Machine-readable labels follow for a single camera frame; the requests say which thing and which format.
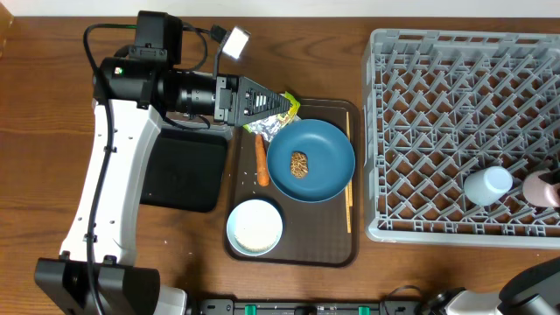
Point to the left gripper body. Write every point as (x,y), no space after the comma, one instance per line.
(222,99)

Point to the dark blue plate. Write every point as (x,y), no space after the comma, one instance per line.
(330,160)

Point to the light blue cup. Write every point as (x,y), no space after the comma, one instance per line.
(485,187)

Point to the pink cup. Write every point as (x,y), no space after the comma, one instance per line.
(541,188)

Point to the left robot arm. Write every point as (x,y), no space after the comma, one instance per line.
(135,90)

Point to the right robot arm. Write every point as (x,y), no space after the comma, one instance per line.
(535,291)

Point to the grey dishwasher rack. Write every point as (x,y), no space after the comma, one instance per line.
(442,105)

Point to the crumpled snack wrapper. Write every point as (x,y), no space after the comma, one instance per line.
(269,127)

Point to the clear plastic bin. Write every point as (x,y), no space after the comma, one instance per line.
(216,129)

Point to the orange carrot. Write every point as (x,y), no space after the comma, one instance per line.
(263,177)

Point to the brown food piece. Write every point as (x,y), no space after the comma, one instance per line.
(299,165)

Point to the black plastic tray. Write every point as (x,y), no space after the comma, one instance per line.
(184,170)

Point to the light blue rice bowl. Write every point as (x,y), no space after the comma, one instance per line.
(254,227)

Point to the wooden chopsticks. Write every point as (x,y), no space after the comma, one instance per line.
(348,189)

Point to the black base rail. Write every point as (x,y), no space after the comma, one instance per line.
(227,306)

